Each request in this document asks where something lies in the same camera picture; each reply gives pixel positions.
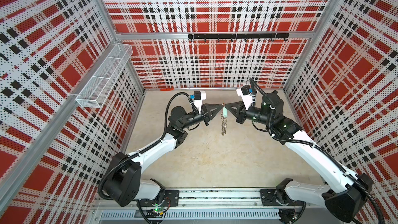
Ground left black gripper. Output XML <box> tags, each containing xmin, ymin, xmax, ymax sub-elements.
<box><xmin>181</xmin><ymin>104</ymin><xmax>223</xmax><ymax>130</ymax></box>

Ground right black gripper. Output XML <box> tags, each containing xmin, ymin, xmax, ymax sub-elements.
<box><xmin>225</xmin><ymin>103</ymin><xmax>272</xmax><ymax>128</ymax></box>

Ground grey key organizer red handle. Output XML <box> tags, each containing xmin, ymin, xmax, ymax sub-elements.
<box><xmin>221</xmin><ymin>113</ymin><xmax>228</xmax><ymax>136</ymax></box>

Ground small key with teal tag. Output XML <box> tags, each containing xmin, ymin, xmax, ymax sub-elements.
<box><xmin>222</xmin><ymin>103</ymin><xmax>228</xmax><ymax>118</ymax></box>

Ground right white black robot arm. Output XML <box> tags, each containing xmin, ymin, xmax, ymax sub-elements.
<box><xmin>225</xmin><ymin>79</ymin><xmax>385</xmax><ymax>224</ymax></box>

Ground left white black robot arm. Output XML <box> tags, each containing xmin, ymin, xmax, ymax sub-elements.
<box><xmin>97</xmin><ymin>91</ymin><xmax>224</xmax><ymax>207</ymax></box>

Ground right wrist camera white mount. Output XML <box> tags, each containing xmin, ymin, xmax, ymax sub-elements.
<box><xmin>236</xmin><ymin>85</ymin><xmax>253</xmax><ymax>110</ymax></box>

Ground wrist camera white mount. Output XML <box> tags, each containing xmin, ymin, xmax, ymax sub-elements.
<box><xmin>190</xmin><ymin>90</ymin><xmax>206</xmax><ymax>114</ymax></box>
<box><xmin>236</xmin><ymin>85</ymin><xmax>253</xmax><ymax>110</ymax></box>

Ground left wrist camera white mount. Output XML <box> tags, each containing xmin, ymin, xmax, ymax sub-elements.
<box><xmin>190</xmin><ymin>90</ymin><xmax>206</xmax><ymax>114</ymax></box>

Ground black hook rail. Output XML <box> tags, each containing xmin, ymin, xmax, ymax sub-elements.
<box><xmin>188</xmin><ymin>33</ymin><xmax>290</xmax><ymax>40</ymax></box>

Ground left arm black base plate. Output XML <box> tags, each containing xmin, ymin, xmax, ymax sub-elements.
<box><xmin>139</xmin><ymin>189</ymin><xmax>180</xmax><ymax>207</ymax></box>

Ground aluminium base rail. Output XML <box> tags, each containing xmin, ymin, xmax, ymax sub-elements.
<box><xmin>90</xmin><ymin>188</ymin><xmax>352</xmax><ymax>224</ymax></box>

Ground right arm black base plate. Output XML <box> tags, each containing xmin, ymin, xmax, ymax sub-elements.
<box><xmin>260</xmin><ymin>188</ymin><xmax>304</xmax><ymax>207</ymax></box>

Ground white wire mesh basket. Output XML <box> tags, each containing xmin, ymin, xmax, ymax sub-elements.
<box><xmin>76</xmin><ymin>44</ymin><xmax>132</xmax><ymax>108</ymax></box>

